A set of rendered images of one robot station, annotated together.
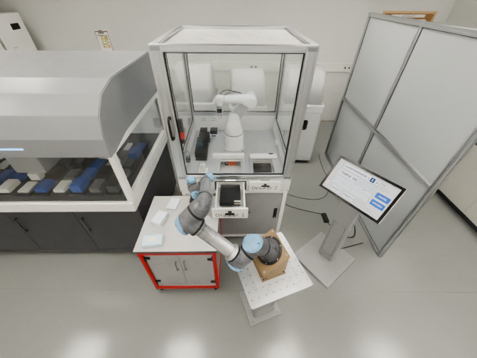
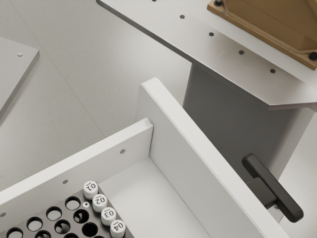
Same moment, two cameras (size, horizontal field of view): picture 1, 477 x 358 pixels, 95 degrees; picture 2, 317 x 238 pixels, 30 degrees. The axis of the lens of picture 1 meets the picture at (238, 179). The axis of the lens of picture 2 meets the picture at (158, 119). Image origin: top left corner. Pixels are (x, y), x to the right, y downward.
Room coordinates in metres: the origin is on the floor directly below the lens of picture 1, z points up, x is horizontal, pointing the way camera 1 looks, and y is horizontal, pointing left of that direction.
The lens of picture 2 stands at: (1.38, 0.19, 1.36)
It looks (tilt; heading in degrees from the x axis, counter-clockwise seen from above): 55 degrees down; 229
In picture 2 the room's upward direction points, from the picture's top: 9 degrees clockwise
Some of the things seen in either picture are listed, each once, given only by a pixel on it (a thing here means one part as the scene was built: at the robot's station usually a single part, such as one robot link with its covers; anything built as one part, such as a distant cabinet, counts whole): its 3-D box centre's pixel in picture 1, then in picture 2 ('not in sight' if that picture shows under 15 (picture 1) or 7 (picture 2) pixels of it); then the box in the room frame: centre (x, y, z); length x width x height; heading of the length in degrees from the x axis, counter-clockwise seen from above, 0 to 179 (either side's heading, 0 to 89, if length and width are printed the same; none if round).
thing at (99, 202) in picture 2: not in sight; (99, 212); (1.26, 0.00, 0.89); 0.01 x 0.01 x 0.05
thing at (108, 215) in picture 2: not in sight; (108, 225); (1.26, 0.02, 0.89); 0.01 x 0.01 x 0.05
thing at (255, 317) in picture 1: (262, 285); (241, 133); (0.80, -0.21, 0.38); 0.30 x 0.30 x 0.76; 20
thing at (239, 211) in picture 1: (230, 212); (230, 223); (1.16, 0.07, 0.87); 0.29 x 0.02 x 0.11; 91
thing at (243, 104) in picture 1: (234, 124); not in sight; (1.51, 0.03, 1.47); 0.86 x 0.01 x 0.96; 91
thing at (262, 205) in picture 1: (236, 187); not in sight; (1.96, 0.03, 0.40); 1.03 x 0.95 x 0.80; 91
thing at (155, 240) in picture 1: (152, 241); not in sight; (0.95, 0.65, 0.78); 0.15 x 0.10 x 0.04; 98
